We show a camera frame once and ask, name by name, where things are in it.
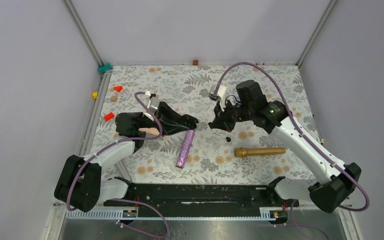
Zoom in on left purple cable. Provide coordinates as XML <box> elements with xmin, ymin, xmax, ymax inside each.
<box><xmin>66</xmin><ymin>91</ymin><xmax>171</xmax><ymax>239</ymax></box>

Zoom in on red rectangular block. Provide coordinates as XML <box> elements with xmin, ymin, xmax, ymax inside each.
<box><xmin>103</xmin><ymin>112</ymin><xmax>115</xmax><ymax>122</ymax></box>

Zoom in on gold microphone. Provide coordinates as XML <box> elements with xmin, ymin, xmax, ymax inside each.
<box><xmin>234</xmin><ymin>147</ymin><xmax>286</xmax><ymax>158</ymax></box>

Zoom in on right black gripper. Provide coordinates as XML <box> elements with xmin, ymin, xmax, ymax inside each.
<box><xmin>210</xmin><ymin>97</ymin><xmax>254</xmax><ymax>132</ymax></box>

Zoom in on teal clamp block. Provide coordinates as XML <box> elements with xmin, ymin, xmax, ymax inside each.
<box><xmin>97</xmin><ymin>62</ymin><xmax>112</xmax><ymax>74</ymax></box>

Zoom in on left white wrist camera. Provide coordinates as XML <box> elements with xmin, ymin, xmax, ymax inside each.
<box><xmin>144</xmin><ymin>93</ymin><xmax>160</xmax><ymax>120</ymax></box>

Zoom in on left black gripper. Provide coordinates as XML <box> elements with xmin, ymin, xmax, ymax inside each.
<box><xmin>136</xmin><ymin>101</ymin><xmax>191</xmax><ymax>137</ymax></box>

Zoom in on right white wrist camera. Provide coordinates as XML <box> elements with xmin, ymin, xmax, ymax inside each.
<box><xmin>208</xmin><ymin>84</ymin><xmax>227</xmax><ymax>112</ymax></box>

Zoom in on red triangular block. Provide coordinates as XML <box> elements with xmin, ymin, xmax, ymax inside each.
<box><xmin>113</xmin><ymin>85</ymin><xmax>123</xmax><ymax>93</ymax></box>

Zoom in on peach pink microphone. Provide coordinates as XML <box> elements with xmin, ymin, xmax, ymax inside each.
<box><xmin>138</xmin><ymin>127</ymin><xmax>160</xmax><ymax>136</ymax></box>

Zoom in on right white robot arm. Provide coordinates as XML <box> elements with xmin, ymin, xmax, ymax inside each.
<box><xmin>208</xmin><ymin>80</ymin><xmax>362</xmax><ymax>213</ymax></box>

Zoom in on purple cable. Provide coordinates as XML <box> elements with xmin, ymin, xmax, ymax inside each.
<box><xmin>66</xmin><ymin>91</ymin><xmax>171</xmax><ymax>239</ymax></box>
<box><xmin>213</xmin><ymin>61</ymin><xmax>371</xmax><ymax>240</ymax></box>

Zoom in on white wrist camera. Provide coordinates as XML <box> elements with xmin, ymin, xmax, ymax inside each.
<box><xmin>144</xmin><ymin>93</ymin><xmax>160</xmax><ymax>120</ymax></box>
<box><xmin>208</xmin><ymin>84</ymin><xmax>227</xmax><ymax>112</ymax></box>

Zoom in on black oval earbud case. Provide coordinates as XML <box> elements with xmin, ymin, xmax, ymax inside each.
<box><xmin>180</xmin><ymin>114</ymin><xmax>199</xmax><ymax>130</ymax></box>

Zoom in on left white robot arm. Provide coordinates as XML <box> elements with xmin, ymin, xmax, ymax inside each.
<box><xmin>53</xmin><ymin>101</ymin><xmax>199</xmax><ymax>212</ymax></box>

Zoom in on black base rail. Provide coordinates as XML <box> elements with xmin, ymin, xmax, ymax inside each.
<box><xmin>103</xmin><ymin>183</ymin><xmax>299</xmax><ymax>218</ymax></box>

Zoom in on floral table mat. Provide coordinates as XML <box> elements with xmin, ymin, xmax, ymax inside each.
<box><xmin>89</xmin><ymin>65</ymin><xmax>319</xmax><ymax>185</ymax></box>

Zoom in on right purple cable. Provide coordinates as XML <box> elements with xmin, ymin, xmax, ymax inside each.
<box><xmin>213</xmin><ymin>61</ymin><xmax>371</xmax><ymax>240</ymax></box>

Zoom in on purple glitter microphone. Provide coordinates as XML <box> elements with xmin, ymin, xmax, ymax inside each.
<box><xmin>175</xmin><ymin>130</ymin><xmax>195</xmax><ymax>169</ymax></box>

